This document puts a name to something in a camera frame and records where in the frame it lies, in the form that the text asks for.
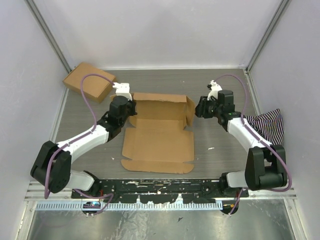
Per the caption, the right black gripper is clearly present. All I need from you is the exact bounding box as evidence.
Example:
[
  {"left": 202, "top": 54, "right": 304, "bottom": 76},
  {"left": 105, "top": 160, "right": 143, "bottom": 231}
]
[{"left": 192, "top": 95, "right": 222, "bottom": 119}]

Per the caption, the cardboard box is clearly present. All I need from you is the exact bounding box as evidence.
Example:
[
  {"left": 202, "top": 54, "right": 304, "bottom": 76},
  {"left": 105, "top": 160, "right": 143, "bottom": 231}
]
[
  {"left": 121, "top": 92, "right": 195, "bottom": 174},
  {"left": 63, "top": 62, "right": 117, "bottom": 103}
]

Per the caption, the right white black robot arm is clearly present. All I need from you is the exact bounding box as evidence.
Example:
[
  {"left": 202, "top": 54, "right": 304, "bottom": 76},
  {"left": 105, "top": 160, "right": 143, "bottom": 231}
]
[{"left": 195, "top": 96, "right": 291, "bottom": 198}]

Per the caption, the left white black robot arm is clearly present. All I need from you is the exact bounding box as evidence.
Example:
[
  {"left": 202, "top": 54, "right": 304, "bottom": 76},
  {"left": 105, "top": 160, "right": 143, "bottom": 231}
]
[{"left": 30, "top": 96, "right": 137, "bottom": 199}]

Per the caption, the folded closed cardboard box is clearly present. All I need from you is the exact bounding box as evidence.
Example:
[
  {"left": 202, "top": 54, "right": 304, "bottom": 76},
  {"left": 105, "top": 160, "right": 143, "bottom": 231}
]
[{"left": 63, "top": 62, "right": 117, "bottom": 103}]

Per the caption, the purple striped cloth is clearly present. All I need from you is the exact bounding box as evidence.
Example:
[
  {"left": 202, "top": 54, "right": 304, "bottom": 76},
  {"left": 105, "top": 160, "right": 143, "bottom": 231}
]
[{"left": 244, "top": 108, "right": 285, "bottom": 146}]

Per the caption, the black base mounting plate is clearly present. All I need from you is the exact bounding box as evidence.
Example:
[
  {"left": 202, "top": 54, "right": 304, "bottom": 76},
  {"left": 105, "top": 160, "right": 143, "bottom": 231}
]
[{"left": 71, "top": 178, "right": 250, "bottom": 205}]

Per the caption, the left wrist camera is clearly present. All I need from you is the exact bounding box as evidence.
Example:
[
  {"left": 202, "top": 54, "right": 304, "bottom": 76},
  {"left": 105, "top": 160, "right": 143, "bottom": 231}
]
[{"left": 112, "top": 82, "right": 133, "bottom": 101}]

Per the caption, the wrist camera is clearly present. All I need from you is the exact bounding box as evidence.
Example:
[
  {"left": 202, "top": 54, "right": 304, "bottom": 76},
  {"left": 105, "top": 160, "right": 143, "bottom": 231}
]
[
  {"left": 206, "top": 80, "right": 235, "bottom": 112},
  {"left": 112, "top": 82, "right": 133, "bottom": 101}
]

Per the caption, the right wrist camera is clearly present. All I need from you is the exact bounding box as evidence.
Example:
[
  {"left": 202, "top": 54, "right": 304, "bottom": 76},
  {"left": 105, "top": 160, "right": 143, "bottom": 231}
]
[{"left": 206, "top": 80, "right": 235, "bottom": 112}]

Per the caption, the aluminium rail front beam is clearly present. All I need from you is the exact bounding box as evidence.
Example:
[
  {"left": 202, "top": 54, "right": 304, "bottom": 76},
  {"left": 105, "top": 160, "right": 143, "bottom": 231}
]
[{"left": 24, "top": 181, "right": 297, "bottom": 201}]

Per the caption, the right aluminium frame post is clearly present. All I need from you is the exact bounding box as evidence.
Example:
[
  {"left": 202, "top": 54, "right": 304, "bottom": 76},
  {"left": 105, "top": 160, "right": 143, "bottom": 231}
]
[{"left": 245, "top": 0, "right": 292, "bottom": 74}]

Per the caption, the aluminium frame post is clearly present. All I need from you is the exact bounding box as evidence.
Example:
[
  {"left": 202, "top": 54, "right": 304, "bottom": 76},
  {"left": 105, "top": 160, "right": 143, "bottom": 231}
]
[
  {"left": 24, "top": 0, "right": 72, "bottom": 73},
  {"left": 245, "top": 0, "right": 292, "bottom": 74}
]

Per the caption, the perforated cable duct strip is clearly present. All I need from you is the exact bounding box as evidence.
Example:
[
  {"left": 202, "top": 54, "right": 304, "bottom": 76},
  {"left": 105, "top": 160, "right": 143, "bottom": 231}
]
[{"left": 35, "top": 200, "right": 223, "bottom": 211}]

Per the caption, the left aluminium frame post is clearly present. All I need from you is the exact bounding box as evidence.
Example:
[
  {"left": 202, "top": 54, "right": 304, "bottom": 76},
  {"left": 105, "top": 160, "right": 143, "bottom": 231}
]
[{"left": 24, "top": 0, "right": 72, "bottom": 73}]

